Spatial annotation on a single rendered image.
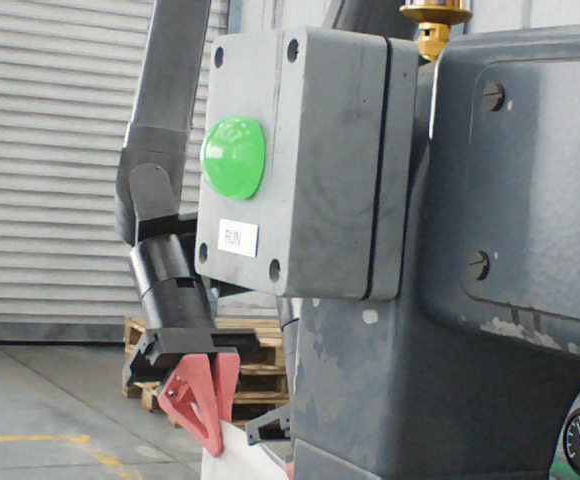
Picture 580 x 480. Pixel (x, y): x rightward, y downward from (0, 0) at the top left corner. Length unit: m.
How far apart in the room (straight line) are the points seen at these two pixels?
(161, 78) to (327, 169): 0.77
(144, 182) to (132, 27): 7.35
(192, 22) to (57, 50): 7.03
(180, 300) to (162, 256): 0.05
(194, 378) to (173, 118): 0.27
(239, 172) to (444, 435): 0.12
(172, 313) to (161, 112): 0.21
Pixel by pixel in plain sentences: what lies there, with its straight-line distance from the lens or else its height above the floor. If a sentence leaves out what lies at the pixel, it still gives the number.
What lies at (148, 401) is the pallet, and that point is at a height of 0.05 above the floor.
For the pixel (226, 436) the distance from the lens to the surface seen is 0.99.
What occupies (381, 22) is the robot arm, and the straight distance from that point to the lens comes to 0.81.
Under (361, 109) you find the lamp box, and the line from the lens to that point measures 0.42.
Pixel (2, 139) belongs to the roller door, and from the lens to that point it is 8.13.
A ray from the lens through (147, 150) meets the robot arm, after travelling 1.12.
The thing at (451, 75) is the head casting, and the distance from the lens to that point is 0.43.
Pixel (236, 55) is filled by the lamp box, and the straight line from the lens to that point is 0.46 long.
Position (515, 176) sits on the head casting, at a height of 1.29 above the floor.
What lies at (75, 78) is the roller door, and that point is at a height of 1.75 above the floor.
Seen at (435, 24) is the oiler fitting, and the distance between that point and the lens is 0.49.
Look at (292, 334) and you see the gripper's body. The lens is 0.77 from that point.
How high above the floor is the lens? 1.28
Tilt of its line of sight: 3 degrees down
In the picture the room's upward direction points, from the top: 5 degrees clockwise
